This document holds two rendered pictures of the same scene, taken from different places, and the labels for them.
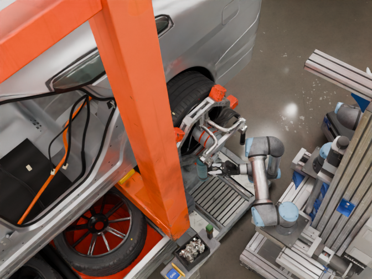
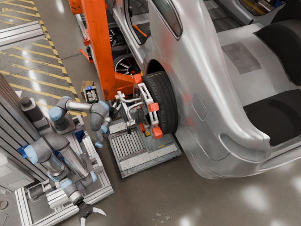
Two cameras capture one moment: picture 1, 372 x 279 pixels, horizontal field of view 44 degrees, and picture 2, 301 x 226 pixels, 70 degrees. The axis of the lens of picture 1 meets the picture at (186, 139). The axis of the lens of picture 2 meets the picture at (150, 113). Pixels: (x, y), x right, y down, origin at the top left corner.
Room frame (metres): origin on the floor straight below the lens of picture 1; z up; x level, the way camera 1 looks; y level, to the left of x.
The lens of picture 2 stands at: (2.03, -1.34, 2.71)
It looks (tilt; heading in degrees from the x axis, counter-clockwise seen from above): 57 degrees down; 103
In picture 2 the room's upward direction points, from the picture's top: 5 degrees clockwise
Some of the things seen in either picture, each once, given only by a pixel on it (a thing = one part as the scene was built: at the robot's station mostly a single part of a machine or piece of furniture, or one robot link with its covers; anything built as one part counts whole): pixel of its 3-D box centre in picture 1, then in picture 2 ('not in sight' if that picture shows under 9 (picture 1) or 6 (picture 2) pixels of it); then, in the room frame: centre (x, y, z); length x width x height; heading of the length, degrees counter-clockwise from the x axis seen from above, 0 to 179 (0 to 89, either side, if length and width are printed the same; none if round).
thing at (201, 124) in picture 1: (203, 137); (129, 93); (1.53, -0.11, 1.03); 0.19 x 0.18 x 0.11; 39
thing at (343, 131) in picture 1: (351, 135); not in sight; (1.87, -1.39, 0.17); 0.43 x 0.36 x 0.34; 12
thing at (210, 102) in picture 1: (201, 131); (144, 108); (1.69, -0.11, 0.85); 0.54 x 0.07 x 0.54; 129
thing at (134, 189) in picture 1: (138, 186); (134, 79); (1.41, 0.37, 0.69); 0.52 x 0.17 x 0.35; 39
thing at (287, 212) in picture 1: (287, 213); (57, 115); (0.96, -0.53, 0.98); 0.13 x 0.12 x 0.14; 87
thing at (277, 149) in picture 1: (274, 159); (97, 132); (1.36, -0.55, 0.91); 0.12 x 0.11 x 0.49; 177
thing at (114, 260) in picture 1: (101, 227); (133, 74); (1.26, 0.71, 0.39); 0.66 x 0.66 x 0.24
